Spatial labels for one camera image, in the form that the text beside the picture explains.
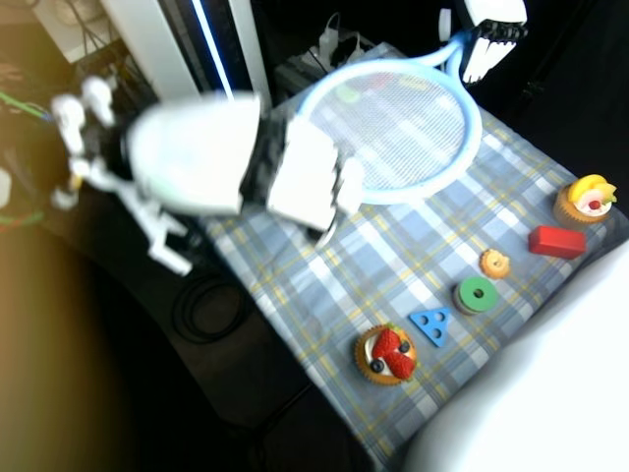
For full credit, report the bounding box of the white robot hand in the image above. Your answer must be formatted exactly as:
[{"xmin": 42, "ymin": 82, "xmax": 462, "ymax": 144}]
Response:
[
  {"xmin": 436, "ymin": 0, "xmax": 530, "ymax": 88},
  {"xmin": 122, "ymin": 92, "xmax": 368, "ymax": 232}
]

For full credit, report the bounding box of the light blue toy racket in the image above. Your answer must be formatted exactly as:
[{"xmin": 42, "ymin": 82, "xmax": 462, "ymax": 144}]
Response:
[{"xmin": 298, "ymin": 29, "xmax": 484, "ymax": 207}]

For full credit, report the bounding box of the white column with blue light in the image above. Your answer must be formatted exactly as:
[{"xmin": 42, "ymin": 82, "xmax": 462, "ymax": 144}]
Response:
[{"xmin": 100, "ymin": 0, "xmax": 274, "ymax": 107}]

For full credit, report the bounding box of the grey power strip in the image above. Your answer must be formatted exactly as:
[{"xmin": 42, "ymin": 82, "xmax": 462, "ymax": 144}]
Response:
[{"xmin": 272, "ymin": 51, "xmax": 325, "ymax": 99}]

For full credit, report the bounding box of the white plug adapter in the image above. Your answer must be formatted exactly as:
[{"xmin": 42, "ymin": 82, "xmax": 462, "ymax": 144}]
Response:
[{"xmin": 314, "ymin": 12, "xmax": 368, "ymax": 68}]

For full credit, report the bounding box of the mango toy cupcake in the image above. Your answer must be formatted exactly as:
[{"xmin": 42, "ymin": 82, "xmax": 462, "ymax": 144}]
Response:
[{"xmin": 553, "ymin": 173, "xmax": 619, "ymax": 228}]

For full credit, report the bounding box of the blue plaid table cloth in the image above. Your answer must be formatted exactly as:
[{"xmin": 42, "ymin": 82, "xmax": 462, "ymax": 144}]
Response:
[{"xmin": 203, "ymin": 41, "xmax": 629, "ymax": 468}]

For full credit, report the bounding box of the red rectangular block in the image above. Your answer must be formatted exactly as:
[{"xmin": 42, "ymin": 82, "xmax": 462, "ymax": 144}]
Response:
[{"xmin": 528, "ymin": 225, "xmax": 588, "ymax": 261}]

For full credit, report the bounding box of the small orange toy biscuit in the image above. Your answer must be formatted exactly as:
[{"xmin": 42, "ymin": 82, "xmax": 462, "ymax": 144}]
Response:
[{"xmin": 479, "ymin": 248, "xmax": 511, "ymax": 280}]

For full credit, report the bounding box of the strawberry toy cupcake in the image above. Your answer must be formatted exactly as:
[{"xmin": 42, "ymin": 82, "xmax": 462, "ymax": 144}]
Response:
[{"xmin": 354, "ymin": 323, "xmax": 419, "ymax": 387}]

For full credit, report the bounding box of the blue triangle block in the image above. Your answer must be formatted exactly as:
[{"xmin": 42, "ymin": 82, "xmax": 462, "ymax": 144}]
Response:
[{"xmin": 408, "ymin": 307, "xmax": 452, "ymax": 348}]

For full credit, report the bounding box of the white robot body shell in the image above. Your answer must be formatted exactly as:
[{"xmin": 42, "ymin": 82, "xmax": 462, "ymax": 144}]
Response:
[{"xmin": 402, "ymin": 240, "xmax": 629, "ymax": 472}]

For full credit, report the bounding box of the black coiled cable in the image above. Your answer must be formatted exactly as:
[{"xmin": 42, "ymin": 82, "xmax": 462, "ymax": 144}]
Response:
[{"xmin": 171, "ymin": 279, "xmax": 247, "ymax": 343}]

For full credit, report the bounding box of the green ring block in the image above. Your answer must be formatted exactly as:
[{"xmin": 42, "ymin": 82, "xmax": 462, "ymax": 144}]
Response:
[{"xmin": 452, "ymin": 275, "xmax": 500, "ymax": 317}]

